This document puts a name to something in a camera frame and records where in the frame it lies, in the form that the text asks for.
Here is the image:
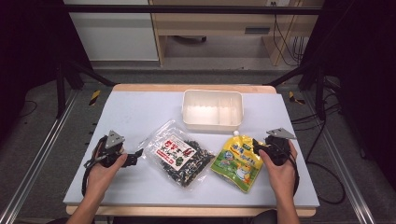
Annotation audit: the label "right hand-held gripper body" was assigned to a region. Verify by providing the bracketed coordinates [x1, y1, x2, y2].
[263, 127, 296, 166]

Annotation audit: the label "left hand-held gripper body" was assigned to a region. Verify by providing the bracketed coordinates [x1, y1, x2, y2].
[94, 130, 129, 169]

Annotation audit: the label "yellow spouted pouch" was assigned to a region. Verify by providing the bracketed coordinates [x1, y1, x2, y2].
[210, 130, 265, 194]

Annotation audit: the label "clear bag of dried seaweed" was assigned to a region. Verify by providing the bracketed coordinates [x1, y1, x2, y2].
[138, 119, 217, 190]

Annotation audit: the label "white plastic container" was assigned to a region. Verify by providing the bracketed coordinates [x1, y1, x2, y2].
[181, 89, 244, 133]

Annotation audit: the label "person's left hand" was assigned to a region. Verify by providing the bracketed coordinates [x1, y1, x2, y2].
[85, 151, 129, 201]

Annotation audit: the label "person's right hand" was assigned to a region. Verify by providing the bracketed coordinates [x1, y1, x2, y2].
[259, 139, 299, 203]

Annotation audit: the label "white table mat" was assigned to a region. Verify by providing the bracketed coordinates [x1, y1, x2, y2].
[63, 91, 320, 209]

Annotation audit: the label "yellow black tape strip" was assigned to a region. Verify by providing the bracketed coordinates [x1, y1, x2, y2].
[288, 91, 306, 105]
[89, 90, 102, 106]

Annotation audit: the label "black metal stand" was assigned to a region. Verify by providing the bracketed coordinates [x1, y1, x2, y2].
[266, 60, 329, 121]
[55, 58, 117, 119]

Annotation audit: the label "wooden table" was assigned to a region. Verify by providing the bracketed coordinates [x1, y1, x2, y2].
[65, 83, 317, 218]

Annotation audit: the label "black curtain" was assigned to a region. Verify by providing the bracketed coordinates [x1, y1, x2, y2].
[0, 0, 92, 144]
[298, 0, 396, 190]

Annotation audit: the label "white cabinet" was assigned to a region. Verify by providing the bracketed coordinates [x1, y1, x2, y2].
[63, 0, 161, 63]

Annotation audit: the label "dark chair base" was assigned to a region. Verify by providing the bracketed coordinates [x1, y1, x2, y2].
[172, 35, 207, 44]

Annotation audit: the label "light wooden desk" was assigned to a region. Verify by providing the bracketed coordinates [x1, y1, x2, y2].
[148, 0, 325, 67]

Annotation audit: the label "right hand-held gripper cable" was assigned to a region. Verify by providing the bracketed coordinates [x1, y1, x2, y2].
[281, 146, 301, 198]

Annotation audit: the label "hand-held gripper cable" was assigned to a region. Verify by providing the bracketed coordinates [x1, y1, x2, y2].
[80, 135, 108, 198]
[281, 146, 301, 198]

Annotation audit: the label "left hand-held gripper cable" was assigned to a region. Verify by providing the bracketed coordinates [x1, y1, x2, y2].
[80, 135, 108, 198]

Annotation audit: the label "black floor cables bundle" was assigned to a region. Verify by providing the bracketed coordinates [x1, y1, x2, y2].
[290, 92, 342, 133]

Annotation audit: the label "aluminium floor rail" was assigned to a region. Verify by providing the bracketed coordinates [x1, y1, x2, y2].
[0, 89, 79, 224]
[302, 91, 376, 224]

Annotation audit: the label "black looped floor cable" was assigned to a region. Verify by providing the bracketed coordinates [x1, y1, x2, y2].
[304, 122, 347, 205]

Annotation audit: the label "thin black floor cable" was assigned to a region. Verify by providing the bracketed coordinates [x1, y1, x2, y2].
[18, 99, 38, 119]

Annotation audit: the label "black wall cables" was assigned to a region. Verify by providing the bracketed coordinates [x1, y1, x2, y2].
[271, 2, 310, 67]

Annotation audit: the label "black horizontal frame bar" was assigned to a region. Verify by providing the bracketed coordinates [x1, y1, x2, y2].
[62, 4, 323, 15]

